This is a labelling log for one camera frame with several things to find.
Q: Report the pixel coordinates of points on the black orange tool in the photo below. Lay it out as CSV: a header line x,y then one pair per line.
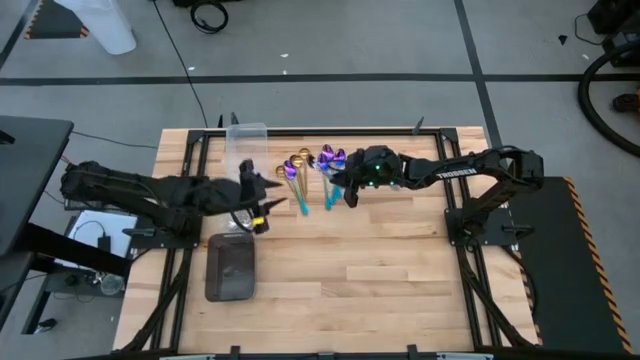
x,y
625,102

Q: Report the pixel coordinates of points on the black power adapter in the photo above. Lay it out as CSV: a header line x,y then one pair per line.
x,y
104,243

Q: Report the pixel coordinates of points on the black stand legs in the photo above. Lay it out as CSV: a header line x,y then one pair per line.
x,y
75,252

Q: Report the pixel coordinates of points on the black desk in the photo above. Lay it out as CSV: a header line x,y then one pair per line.
x,y
30,175

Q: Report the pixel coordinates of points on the black hazard-striped floor mat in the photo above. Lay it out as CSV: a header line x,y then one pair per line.
x,y
50,22

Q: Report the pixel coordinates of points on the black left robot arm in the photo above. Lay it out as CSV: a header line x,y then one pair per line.
x,y
150,195

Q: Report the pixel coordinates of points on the dark smoked plastic container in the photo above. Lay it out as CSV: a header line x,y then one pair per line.
x,y
230,270

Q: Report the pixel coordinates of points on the clear round lid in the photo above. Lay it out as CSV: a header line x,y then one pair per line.
x,y
112,285

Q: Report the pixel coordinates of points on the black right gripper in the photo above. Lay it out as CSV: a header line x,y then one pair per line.
x,y
375,172

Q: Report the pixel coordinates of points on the white paper sheet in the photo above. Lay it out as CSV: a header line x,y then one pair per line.
x,y
117,225

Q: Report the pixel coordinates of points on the small black floor scrap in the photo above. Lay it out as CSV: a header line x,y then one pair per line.
x,y
563,39

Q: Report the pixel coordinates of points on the black metal table frame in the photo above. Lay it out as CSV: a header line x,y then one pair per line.
x,y
325,133

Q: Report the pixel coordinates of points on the black equipment case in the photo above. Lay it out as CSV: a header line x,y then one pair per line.
x,y
620,20

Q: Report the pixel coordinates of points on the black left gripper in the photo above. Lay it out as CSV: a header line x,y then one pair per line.
x,y
225,197

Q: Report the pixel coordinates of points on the large black hazard-striped platform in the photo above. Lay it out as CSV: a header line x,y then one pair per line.
x,y
560,275

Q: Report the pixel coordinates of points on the gold spoon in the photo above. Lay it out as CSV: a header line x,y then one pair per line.
x,y
280,172
304,152
296,161

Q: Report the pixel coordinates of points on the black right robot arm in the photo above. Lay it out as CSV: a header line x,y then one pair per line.
x,y
460,172

